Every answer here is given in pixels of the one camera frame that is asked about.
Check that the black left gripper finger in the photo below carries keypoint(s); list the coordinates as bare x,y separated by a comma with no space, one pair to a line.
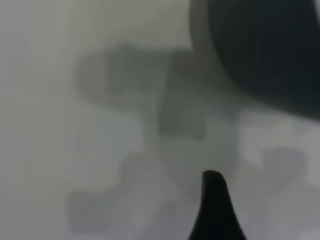
215,212

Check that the dark grey mug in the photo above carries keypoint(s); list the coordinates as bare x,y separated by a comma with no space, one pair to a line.
262,50

